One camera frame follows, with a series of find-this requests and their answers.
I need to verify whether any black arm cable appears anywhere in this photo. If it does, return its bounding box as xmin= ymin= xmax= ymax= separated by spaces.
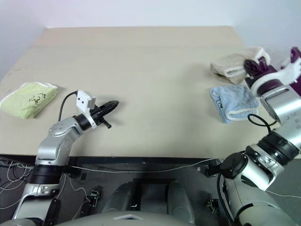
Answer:
xmin=58 ymin=91 xmax=79 ymax=121
xmin=247 ymin=113 xmax=277 ymax=133

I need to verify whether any grey rounded shape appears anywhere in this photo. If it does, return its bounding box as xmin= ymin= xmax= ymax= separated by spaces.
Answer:
xmin=103 ymin=181 xmax=140 ymax=214
xmin=165 ymin=180 xmax=196 ymax=225

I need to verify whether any thin white cord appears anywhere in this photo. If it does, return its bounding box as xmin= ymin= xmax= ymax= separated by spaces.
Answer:
xmin=70 ymin=159 xmax=218 ymax=174

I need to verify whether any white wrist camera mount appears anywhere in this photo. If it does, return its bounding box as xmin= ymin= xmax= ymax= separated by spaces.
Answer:
xmin=245 ymin=58 xmax=301 ymax=98
xmin=75 ymin=89 xmax=98 ymax=129

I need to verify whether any magenta object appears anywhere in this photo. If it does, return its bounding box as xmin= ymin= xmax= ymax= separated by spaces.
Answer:
xmin=291 ymin=79 xmax=301 ymax=97

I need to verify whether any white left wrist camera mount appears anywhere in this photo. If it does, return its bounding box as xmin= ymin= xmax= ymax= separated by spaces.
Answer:
xmin=75 ymin=89 xmax=98 ymax=129

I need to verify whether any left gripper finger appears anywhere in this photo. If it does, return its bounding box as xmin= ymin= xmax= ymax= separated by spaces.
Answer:
xmin=101 ymin=99 xmax=120 ymax=110
xmin=101 ymin=105 xmax=119 ymax=116

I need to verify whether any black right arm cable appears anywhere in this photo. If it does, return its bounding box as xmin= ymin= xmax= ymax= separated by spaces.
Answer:
xmin=247 ymin=113 xmax=277 ymax=133

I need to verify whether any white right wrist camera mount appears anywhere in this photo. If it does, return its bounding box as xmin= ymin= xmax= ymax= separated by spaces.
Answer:
xmin=245 ymin=58 xmax=301 ymax=98

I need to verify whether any black table frame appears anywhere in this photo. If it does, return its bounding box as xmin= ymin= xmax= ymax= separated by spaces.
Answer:
xmin=0 ymin=153 xmax=224 ymax=178

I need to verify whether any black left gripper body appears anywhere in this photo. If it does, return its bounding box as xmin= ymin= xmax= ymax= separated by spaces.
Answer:
xmin=90 ymin=104 xmax=112 ymax=129

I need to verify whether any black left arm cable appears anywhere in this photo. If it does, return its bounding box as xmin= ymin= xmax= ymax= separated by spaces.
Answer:
xmin=58 ymin=91 xmax=79 ymax=121

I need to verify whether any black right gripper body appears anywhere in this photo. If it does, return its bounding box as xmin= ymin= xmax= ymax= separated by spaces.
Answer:
xmin=248 ymin=65 xmax=278 ymax=82

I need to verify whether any light blue folded towel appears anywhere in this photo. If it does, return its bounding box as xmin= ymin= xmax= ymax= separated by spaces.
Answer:
xmin=209 ymin=84 xmax=260 ymax=124

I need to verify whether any grey robot torso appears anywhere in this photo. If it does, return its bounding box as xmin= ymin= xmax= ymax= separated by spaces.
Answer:
xmin=14 ymin=210 xmax=196 ymax=226

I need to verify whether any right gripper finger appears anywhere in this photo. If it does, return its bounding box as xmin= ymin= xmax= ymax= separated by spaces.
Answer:
xmin=258 ymin=57 xmax=269 ymax=71
xmin=243 ymin=58 xmax=260 ymax=80

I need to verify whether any light green folded towel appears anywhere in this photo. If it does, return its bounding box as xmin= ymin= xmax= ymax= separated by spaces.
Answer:
xmin=0 ymin=81 xmax=59 ymax=121

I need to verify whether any beige towel with white trim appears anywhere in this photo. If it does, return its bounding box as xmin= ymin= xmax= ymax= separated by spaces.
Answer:
xmin=210 ymin=46 xmax=271 ymax=85

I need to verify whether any small black latch clamp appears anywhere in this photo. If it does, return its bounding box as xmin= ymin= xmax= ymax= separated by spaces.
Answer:
xmin=87 ymin=189 xmax=100 ymax=208
xmin=205 ymin=198 xmax=219 ymax=214

